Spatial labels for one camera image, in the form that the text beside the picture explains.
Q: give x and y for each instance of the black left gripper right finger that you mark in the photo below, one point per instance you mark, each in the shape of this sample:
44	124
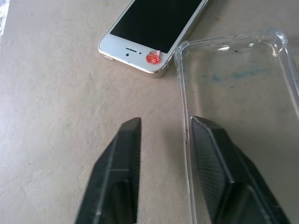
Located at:
217	172

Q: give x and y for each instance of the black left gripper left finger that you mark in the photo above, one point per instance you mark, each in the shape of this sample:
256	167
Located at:
119	172

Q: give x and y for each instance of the clear plastic phone case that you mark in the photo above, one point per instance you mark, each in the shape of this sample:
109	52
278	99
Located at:
238	77

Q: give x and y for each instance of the white smartphone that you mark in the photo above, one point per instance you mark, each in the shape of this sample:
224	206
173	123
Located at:
149	28

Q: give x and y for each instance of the red round sticker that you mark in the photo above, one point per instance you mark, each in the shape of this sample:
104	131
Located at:
153	58

